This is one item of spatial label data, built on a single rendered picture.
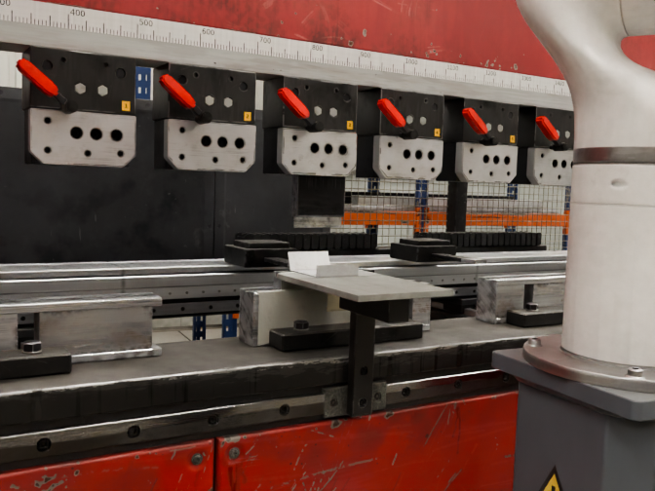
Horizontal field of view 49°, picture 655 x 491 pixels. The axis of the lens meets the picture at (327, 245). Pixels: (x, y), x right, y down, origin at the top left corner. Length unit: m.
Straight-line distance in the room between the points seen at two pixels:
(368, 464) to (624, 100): 0.83
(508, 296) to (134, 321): 0.81
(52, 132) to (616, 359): 0.81
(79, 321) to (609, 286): 0.78
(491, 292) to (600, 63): 0.96
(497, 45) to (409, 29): 0.22
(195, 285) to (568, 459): 0.97
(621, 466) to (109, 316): 0.79
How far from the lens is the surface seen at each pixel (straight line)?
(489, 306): 1.59
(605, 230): 0.67
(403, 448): 1.34
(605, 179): 0.67
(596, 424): 0.66
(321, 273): 1.23
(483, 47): 1.52
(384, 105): 1.31
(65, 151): 1.12
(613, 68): 0.67
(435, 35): 1.44
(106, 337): 1.18
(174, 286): 1.47
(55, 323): 1.15
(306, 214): 1.30
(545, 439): 0.71
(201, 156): 1.17
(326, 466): 1.25
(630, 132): 0.66
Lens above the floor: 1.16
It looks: 5 degrees down
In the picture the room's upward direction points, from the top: 2 degrees clockwise
